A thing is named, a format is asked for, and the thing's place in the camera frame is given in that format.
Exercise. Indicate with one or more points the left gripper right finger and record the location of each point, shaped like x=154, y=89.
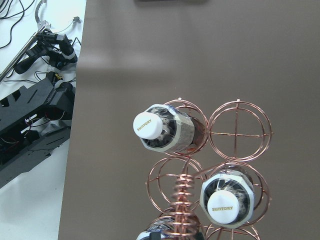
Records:
x=199, y=236

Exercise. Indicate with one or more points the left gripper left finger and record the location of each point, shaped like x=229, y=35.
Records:
x=155, y=236

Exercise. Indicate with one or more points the copper wire bottle basket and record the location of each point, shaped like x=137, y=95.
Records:
x=237, y=133

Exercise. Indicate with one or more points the tea bottle white cap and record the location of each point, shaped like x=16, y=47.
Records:
x=164, y=128

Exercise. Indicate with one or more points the black open device chassis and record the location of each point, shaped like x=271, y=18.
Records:
x=33, y=122

